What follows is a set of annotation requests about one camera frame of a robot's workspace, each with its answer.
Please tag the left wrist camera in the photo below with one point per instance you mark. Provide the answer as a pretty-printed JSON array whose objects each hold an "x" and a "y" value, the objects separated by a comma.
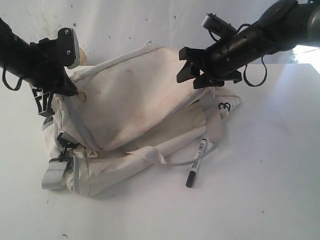
[{"x": 68, "y": 51}]

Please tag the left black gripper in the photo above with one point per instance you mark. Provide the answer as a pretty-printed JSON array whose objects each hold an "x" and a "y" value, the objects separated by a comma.
[{"x": 43, "y": 65}]

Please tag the white fabric duffel bag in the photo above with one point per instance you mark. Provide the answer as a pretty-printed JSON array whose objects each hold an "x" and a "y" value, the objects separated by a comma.
[{"x": 128, "y": 115}]

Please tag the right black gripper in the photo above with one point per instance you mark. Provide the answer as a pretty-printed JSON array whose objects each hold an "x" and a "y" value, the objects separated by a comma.
[{"x": 220, "y": 62}]

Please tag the white marker with black cap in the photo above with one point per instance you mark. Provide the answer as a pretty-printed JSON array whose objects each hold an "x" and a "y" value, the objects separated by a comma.
[{"x": 195, "y": 166}]

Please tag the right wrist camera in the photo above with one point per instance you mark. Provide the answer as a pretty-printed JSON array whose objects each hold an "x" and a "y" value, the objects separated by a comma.
[{"x": 217, "y": 26}]

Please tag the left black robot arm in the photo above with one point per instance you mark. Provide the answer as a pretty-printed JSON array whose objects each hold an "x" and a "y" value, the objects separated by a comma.
[{"x": 7, "y": 56}]

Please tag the right silver black robot arm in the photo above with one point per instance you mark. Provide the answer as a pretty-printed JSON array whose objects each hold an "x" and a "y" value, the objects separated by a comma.
[{"x": 282, "y": 27}]

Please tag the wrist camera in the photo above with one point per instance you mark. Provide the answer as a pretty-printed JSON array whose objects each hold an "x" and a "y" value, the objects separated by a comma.
[
  {"x": 68, "y": 51},
  {"x": 217, "y": 26}
]

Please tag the black plastic strap clip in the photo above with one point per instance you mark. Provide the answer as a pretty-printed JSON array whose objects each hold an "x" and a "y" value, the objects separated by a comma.
[{"x": 65, "y": 141}]

